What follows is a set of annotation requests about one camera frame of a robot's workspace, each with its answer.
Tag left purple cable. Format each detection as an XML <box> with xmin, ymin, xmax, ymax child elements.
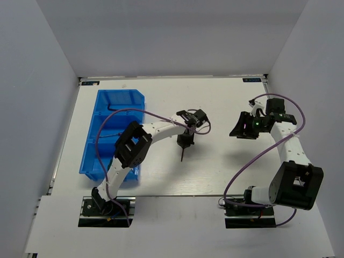
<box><xmin>95</xmin><ymin>108</ymin><xmax>212</xmax><ymax>227</ymax></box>

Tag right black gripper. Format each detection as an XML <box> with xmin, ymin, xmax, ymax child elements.
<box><xmin>230</xmin><ymin>111</ymin><xmax>269</xmax><ymax>139</ymax></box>

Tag left table corner label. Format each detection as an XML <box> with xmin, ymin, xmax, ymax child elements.
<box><xmin>81</xmin><ymin>81</ymin><xmax>100</xmax><ymax>86</ymax></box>

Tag purple cable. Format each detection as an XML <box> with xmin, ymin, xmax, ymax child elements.
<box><xmin>95</xmin><ymin>108</ymin><xmax>212</xmax><ymax>227</ymax></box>
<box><xmin>223</xmin><ymin>93</ymin><xmax>306</xmax><ymax>227</ymax></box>

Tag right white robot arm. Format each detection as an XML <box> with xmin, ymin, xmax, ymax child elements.
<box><xmin>230</xmin><ymin>97</ymin><xmax>324</xmax><ymax>214</ymax></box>

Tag blue plastic divided bin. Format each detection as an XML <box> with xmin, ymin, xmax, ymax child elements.
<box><xmin>79</xmin><ymin>89</ymin><xmax>145</xmax><ymax>181</ymax></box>

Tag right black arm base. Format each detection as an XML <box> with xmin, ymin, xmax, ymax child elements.
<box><xmin>218</xmin><ymin>198</ymin><xmax>276</xmax><ymax>229</ymax></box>

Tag table corner label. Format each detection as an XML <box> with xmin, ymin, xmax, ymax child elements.
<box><xmin>81</xmin><ymin>81</ymin><xmax>100</xmax><ymax>86</ymax></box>
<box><xmin>242</xmin><ymin>77</ymin><xmax>262</xmax><ymax>83</ymax></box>

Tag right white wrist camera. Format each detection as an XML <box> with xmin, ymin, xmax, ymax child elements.
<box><xmin>249</xmin><ymin>99</ymin><xmax>264</xmax><ymax>117</ymax></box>

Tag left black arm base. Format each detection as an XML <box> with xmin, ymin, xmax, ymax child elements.
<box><xmin>78</xmin><ymin>197</ymin><xmax>129</xmax><ymax>228</ymax></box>

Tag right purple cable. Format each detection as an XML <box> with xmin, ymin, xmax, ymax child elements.
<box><xmin>223</xmin><ymin>93</ymin><xmax>306</xmax><ymax>227</ymax></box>

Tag right table corner label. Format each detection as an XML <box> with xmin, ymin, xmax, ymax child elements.
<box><xmin>242</xmin><ymin>77</ymin><xmax>262</xmax><ymax>83</ymax></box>

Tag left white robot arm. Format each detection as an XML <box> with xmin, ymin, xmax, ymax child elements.
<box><xmin>91</xmin><ymin>109</ymin><xmax>211</xmax><ymax>214</ymax></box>

